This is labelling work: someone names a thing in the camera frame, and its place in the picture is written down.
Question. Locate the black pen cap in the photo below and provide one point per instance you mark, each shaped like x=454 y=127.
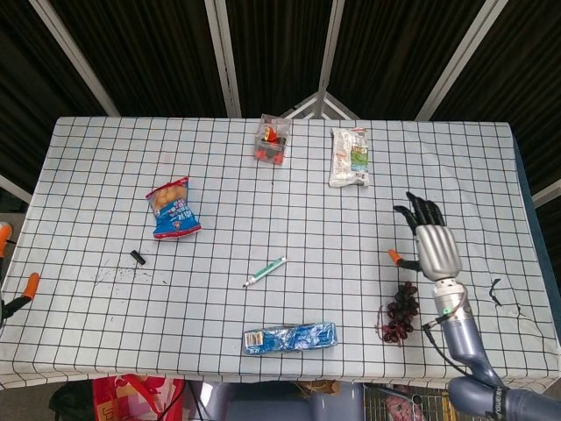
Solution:
x=138 y=257

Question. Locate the blue wrapped rectangular pack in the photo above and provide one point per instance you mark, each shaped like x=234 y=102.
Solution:
x=293 y=337

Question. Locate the brown crumpled paper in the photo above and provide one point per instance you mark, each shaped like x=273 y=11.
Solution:
x=320 y=387

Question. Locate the white snack packet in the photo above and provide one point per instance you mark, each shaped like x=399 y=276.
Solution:
x=348 y=160

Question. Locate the clear box with red toy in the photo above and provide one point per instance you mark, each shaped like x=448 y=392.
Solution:
x=271 y=144

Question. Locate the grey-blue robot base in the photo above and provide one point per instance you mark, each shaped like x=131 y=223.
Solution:
x=263 y=403

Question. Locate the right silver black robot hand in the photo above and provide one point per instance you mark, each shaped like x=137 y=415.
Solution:
x=436 y=250

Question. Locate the black bag on floor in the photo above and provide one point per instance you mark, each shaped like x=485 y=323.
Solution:
x=70 y=403

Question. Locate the white frame post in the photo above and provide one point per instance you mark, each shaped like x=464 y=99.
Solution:
x=331 y=44
x=460 y=61
x=223 y=57
x=74 y=57

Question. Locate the blue red snack bag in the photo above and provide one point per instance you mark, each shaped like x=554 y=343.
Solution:
x=173 y=212

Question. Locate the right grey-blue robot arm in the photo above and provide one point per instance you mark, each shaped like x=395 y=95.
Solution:
x=462 y=342

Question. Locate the dark purple grape bunch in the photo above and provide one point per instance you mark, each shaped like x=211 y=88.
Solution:
x=401 y=311

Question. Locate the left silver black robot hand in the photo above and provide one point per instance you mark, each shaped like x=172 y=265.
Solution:
x=30 y=285

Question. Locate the white black checkered tablecloth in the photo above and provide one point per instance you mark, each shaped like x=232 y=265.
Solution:
x=280 y=206

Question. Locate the white triangular frame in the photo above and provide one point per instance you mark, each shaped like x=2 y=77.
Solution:
x=322 y=105

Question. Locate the white green marker body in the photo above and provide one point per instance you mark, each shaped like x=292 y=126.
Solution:
x=267 y=271

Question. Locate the red shopping bag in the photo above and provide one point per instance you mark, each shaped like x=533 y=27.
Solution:
x=136 y=401

